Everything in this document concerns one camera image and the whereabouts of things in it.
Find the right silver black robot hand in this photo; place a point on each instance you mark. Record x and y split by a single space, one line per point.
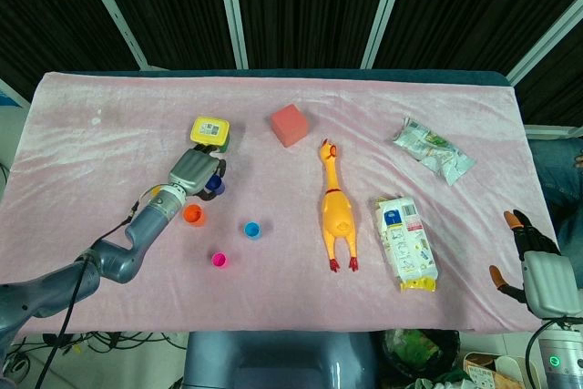
549 279

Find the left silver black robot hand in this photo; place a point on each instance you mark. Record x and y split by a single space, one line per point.
193 172

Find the dark blue plastic cup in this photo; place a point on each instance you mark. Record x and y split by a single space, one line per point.
215 184

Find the light blue plastic cup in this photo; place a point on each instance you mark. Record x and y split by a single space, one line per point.
252 229

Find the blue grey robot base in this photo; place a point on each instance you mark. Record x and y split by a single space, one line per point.
278 361

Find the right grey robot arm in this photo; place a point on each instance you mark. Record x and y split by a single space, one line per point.
562 361

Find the orange plastic cup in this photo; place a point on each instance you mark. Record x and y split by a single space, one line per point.
193 215

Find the green container with yellow lid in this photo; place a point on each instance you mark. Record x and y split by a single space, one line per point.
209 129

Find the pink plastic cup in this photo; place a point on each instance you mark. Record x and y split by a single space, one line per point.
219 260

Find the red foam cube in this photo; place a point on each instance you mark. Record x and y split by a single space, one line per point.
289 127

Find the beige packaging box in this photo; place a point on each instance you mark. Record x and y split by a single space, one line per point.
492 373

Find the white wet wipes pack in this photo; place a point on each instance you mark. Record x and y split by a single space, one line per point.
405 243

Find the black trash bin bag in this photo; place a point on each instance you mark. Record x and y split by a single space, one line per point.
419 352

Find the yellow rubber chicken toy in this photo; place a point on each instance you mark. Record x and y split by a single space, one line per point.
338 211

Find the pink velvet table cloth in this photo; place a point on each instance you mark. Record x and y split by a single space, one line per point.
282 293

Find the black partition curtain panel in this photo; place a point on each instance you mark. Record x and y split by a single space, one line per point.
168 6
45 20
309 6
555 93
478 6

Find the silver crumpled snack bag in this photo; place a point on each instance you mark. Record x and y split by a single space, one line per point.
432 150

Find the white horizontal frame rail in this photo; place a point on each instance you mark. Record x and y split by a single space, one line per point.
551 131

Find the white partition frame post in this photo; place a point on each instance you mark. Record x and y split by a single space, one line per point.
114 11
232 11
385 11
546 38

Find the white post with blue sign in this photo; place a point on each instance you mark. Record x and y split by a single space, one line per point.
13 95

